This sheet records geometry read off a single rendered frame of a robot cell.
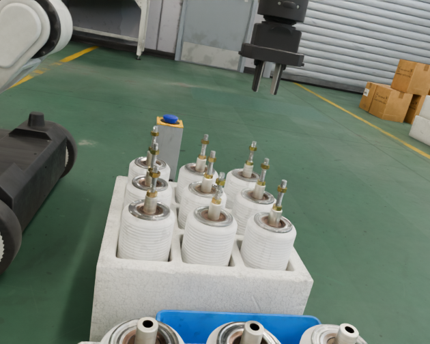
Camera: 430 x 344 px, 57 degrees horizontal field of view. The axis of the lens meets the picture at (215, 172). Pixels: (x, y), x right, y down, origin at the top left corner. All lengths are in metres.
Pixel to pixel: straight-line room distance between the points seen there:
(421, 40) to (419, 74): 2.35
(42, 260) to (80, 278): 0.11
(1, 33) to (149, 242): 0.53
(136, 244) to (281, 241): 0.26
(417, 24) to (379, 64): 0.74
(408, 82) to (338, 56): 1.96
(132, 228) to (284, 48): 0.43
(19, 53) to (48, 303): 0.52
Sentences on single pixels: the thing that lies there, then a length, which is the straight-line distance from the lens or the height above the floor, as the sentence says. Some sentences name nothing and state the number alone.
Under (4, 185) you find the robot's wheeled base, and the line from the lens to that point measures 0.91.
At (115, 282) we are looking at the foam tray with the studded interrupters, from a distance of 0.71.
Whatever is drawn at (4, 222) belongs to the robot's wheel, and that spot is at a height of 0.16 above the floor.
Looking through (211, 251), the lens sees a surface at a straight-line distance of 0.72.
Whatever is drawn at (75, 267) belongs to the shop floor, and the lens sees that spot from 0.99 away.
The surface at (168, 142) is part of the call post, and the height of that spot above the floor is 0.27.
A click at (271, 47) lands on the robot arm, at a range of 0.77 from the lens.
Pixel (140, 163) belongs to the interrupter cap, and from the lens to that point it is 0.92.
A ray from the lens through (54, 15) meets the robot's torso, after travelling 0.96.
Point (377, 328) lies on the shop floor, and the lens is 1.05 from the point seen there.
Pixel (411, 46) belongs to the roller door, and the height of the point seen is 0.80.
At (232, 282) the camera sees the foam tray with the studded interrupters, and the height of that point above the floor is 0.16.
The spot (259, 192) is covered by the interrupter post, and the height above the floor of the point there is 0.27.
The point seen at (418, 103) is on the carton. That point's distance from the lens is 4.54.
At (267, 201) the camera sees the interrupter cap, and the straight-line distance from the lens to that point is 0.85.
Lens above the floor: 0.58
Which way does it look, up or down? 20 degrees down
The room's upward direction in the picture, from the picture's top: 11 degrees clockwise
